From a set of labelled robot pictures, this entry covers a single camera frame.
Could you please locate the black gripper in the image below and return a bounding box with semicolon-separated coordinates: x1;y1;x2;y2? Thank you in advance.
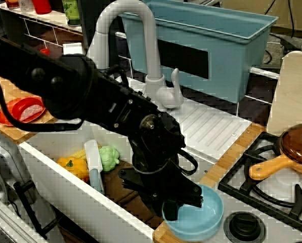
117;161;205;221

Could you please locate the light blue bowl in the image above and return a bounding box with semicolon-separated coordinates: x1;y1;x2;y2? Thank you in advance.
161;184;225;242

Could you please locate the black stove grate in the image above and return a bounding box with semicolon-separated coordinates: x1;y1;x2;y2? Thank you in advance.
218;131;302;228

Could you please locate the black stove knob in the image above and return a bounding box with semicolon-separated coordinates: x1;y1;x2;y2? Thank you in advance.
223;211;267;243

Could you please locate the brown cloth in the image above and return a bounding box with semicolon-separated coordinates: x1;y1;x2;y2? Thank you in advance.
101;159;164;228

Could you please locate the white toy sink unit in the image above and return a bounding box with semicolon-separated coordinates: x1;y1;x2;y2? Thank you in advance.
19;75;252;240

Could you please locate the green toy lettuce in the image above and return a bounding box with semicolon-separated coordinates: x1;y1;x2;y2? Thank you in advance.
99;145;121;173

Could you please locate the white toy cooktop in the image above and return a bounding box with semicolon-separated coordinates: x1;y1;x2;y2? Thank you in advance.
219;131;302;243

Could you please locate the yellow toy corn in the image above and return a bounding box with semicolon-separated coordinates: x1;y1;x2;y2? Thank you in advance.
69;144;102;160

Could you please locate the yellow toy pepper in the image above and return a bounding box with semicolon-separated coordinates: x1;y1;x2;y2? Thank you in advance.
56;156;90;183

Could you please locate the brown pan lid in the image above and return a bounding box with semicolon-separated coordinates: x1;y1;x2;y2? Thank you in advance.
278;123;302;169

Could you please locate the grey toy faucet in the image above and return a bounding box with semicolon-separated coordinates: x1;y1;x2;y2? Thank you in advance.
86;0;185;109

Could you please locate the light wooden board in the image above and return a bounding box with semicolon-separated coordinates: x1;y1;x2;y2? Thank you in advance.
266;50;302;130

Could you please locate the blue plastic bin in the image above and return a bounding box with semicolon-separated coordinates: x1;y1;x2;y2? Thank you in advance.
119;0;279;104

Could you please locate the red toy ham slice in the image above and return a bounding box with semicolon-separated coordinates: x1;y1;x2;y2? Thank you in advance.
11;97;47;123

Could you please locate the orange plate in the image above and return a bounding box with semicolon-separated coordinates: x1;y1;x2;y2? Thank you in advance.
0;97;47;127

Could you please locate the white ledge shelf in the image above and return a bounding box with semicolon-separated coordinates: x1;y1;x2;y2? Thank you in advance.
0;2;83;32

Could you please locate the red ketchup squeeze bottle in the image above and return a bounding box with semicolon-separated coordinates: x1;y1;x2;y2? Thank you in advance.
31;0;52;15

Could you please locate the orange pan with handle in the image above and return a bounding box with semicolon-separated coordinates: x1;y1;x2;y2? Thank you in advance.
248;154;302;181

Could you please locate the blue-handled white toy knife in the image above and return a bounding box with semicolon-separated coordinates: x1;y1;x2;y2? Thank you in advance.
84;139;106;194

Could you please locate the black clamp handle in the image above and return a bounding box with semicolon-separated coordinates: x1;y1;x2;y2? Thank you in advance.
13;181;63;240

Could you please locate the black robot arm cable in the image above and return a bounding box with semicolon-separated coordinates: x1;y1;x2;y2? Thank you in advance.
0;74;84;132

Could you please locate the black background cable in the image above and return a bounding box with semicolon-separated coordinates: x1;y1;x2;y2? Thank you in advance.
288;0;295;37

